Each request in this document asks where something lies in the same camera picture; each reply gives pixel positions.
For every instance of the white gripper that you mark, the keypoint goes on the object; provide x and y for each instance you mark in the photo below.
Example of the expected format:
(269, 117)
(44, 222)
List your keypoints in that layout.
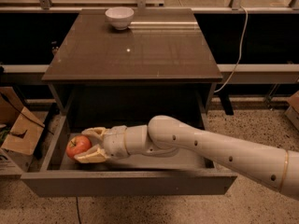
(114, 142)

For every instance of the white ceramic bowl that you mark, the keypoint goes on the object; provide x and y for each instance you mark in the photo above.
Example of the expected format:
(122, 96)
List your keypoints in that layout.
(120, 17)

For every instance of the metal window rail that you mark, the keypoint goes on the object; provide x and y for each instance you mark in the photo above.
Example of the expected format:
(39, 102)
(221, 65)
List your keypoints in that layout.
(149, 8)

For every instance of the red apple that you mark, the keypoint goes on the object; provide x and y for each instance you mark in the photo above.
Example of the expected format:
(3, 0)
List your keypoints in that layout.
(77, 145)

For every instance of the open grey top drawer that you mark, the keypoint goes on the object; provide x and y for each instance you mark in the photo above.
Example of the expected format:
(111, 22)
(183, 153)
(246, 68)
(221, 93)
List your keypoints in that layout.
(186, 173)

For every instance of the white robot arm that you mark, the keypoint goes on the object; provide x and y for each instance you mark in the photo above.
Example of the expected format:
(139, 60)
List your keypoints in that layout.
(272, 167)

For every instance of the brown cardboard box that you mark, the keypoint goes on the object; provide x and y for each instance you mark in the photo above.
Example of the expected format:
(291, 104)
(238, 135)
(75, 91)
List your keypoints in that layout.
(20, 132)

